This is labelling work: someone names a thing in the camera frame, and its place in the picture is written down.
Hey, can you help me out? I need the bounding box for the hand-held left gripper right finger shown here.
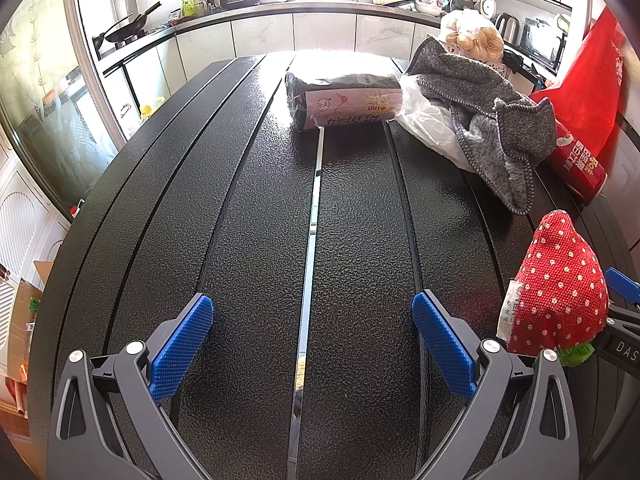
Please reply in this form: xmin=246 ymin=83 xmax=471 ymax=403
xmin=411 ymin=290 xmax=581 ymax=480

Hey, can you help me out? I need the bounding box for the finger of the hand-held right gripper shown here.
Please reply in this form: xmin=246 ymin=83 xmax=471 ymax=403
xmin=604 ymin=267 xmax=640 ymax=326

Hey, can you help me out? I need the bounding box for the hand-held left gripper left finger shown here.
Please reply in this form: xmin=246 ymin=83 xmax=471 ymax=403
xmin=50 ymin=292 xmax=215 ymax=480

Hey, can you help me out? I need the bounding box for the red strawberry plush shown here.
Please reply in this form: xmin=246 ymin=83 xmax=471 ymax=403
xmin=496 ymin=209 xmax=610 ymax=367

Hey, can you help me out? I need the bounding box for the red drink can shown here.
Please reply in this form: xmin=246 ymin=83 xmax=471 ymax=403
xmin=542 ymin=119 xmax=608 ymax=202

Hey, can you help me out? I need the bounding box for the white plastic bag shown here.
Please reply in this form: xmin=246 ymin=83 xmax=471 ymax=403
xmin=394 ymin=77 xmax=483 ymax=172

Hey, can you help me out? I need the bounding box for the grey fleece cloth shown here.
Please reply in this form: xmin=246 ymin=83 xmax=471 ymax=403
xmin=407 ymin=35 xmax=558 ymax=217

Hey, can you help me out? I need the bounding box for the black garbage bag roll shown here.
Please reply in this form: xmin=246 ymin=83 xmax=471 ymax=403
xmin=284 ymin=55 xmax=405 ymax=133

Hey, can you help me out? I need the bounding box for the cardboard box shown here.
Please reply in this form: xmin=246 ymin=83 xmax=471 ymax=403
xmin=9 ymin=259 xmax=57 ymax=413

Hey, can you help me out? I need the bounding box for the black toaster oven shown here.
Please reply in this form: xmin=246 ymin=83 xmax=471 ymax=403
xmin=517 ymin=16 xmax=565 ymax=72

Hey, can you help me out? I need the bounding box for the frosted glass sliding door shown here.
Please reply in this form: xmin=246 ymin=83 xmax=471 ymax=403
xmin=0 ymin=0 xmax=128 ymax=211

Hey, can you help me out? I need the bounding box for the steel electric kettle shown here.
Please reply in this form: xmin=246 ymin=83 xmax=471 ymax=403
xmin=494 ymin=11 xmax=522 ymax=45

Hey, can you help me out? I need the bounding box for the plastic bag of buns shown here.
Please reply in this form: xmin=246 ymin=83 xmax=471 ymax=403
xmin=439 ymin=9 xmax=505 ymax=60

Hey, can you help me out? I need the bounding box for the kitchen counter with white cabinets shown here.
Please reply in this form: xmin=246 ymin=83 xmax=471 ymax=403
xmin=97 ymin=0 xmax=543 ymax=126

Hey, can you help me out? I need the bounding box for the black wok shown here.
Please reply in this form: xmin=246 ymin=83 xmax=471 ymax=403
xmin=91 ymin=1 xmax=164 ymax=44

